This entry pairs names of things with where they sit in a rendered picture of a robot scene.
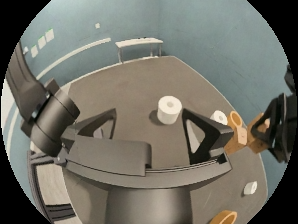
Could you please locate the orange-brown open cup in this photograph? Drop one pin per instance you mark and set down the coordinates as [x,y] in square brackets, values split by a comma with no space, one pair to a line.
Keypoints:
[233,120]

